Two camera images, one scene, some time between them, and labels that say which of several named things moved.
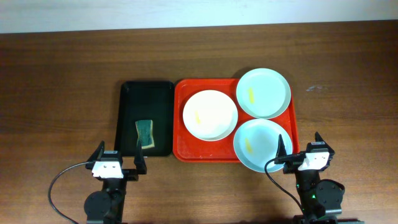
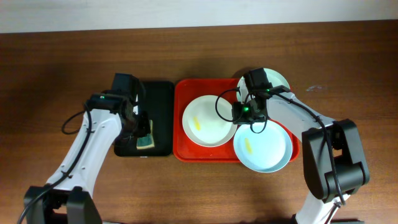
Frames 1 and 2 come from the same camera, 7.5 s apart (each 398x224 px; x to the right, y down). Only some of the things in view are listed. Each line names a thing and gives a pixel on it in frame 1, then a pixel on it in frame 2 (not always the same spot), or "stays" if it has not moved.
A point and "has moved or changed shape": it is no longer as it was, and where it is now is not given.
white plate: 210,115 has moved or changed shape
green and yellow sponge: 144,129 stays
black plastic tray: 145,101 stays
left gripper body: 130,175 → 138,128
